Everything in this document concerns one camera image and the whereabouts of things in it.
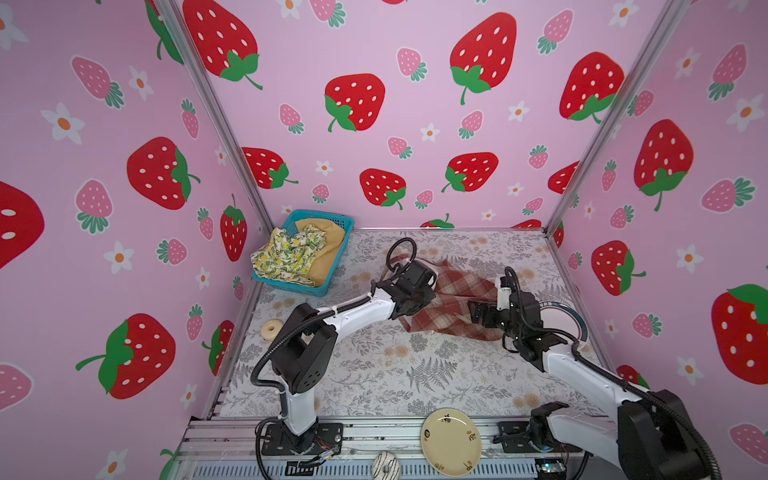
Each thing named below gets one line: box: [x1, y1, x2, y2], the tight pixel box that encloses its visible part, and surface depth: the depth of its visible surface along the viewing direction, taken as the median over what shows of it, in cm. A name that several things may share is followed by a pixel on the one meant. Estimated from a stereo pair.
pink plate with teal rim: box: [539, 301, 590, 349], surface depth 97 cm
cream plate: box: [420, 409, 483, 478], surface depth 75 cm
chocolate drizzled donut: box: [372, 451, 400, 480], surface depth 70 cm
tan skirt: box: [295, 218, 346, 287], surface depth 115 cm
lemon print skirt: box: [250, 224, 327, 287], surface depth 103 cm
